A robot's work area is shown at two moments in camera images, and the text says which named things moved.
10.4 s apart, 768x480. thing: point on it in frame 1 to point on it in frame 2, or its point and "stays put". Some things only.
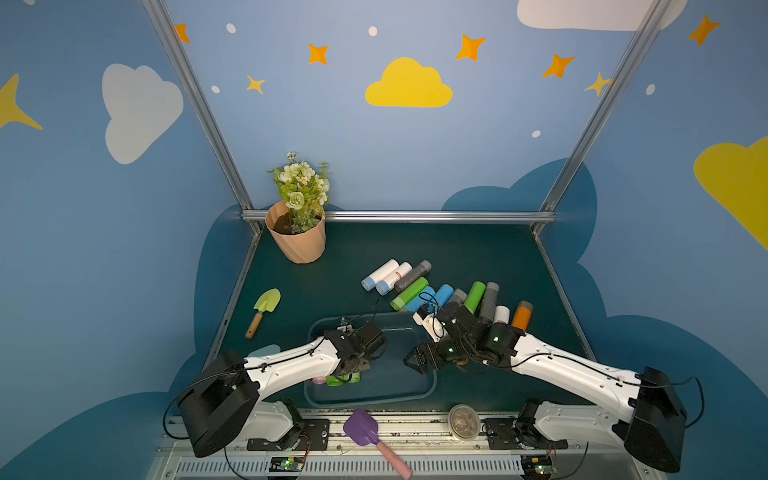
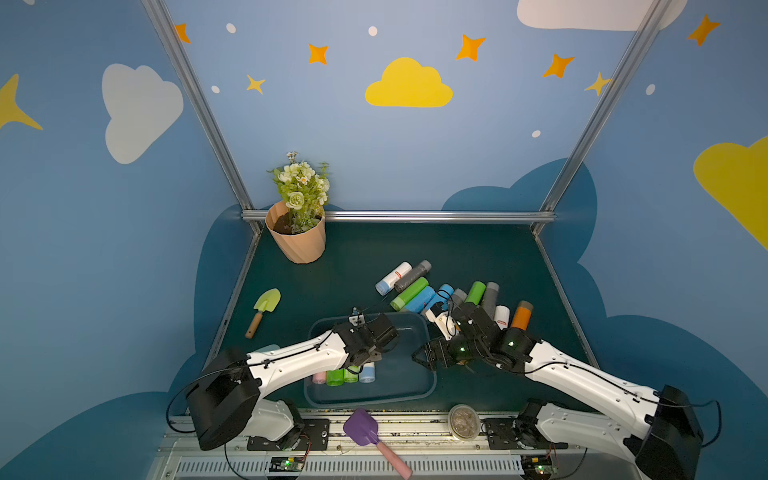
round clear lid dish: x=464 y=422 stays put
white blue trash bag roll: x=369 y=282 to x=368 y=372
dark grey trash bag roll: x=416 y=274 stays put
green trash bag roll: x=333 y=381 stays put
